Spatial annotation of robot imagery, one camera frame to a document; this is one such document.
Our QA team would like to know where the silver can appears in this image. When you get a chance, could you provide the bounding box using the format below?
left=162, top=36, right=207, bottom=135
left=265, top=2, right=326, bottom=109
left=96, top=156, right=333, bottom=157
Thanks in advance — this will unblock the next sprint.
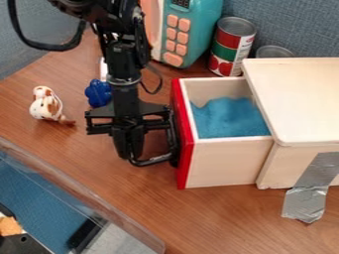
left=254, top=45, right=295, bottom=60

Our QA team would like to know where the white drawer with red front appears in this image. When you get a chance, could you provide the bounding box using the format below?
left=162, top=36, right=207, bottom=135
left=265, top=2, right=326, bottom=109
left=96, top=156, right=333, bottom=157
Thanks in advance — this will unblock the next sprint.
left=127, top=76, right=276, bottom=191

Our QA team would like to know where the white wooden cabinet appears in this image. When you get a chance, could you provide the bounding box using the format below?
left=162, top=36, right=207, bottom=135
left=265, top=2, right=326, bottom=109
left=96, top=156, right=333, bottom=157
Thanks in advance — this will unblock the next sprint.
left=241, top=57, right=339, bottom=191

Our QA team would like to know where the blue toy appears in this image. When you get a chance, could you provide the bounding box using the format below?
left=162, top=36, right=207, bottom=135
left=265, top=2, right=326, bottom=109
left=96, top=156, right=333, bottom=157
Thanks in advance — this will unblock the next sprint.
left=83, top=78, right=113, bottom=109

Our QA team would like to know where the white brown plush dog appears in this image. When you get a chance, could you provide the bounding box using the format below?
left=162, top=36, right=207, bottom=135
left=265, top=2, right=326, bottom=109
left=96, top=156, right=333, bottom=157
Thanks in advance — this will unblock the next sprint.
left=28, top=85, right=77, bottom=126

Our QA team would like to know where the blue cloth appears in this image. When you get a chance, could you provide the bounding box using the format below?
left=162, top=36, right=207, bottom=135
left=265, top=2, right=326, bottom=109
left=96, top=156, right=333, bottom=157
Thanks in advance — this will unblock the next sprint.
left=189, top=95, right=272, bottom=140

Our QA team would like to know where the red green white can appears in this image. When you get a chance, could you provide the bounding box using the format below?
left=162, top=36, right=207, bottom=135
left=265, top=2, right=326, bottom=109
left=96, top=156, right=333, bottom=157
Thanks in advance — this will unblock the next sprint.
left=206, top=16, right=259, bottom=78

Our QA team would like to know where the teal toy microwave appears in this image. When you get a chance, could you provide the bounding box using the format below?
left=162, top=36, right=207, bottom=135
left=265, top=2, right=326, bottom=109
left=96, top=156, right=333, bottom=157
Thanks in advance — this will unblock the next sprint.
left=139, top=0, right=226, bottom=69

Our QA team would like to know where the grey tape strip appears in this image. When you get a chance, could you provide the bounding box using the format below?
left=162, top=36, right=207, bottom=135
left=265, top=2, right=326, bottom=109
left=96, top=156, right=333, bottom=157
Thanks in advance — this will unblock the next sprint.
left=281, top=151, right=339, bottom=225

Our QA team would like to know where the black cable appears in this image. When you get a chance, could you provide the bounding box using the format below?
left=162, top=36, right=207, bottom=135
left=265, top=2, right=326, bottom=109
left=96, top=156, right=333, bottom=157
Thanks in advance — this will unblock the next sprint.
left=5, top=0, right=89, bottom=53

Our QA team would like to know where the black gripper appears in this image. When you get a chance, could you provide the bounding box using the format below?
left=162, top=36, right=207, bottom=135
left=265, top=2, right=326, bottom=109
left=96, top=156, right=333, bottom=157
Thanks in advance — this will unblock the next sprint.
left=83, top=84, right=175, bottom=161

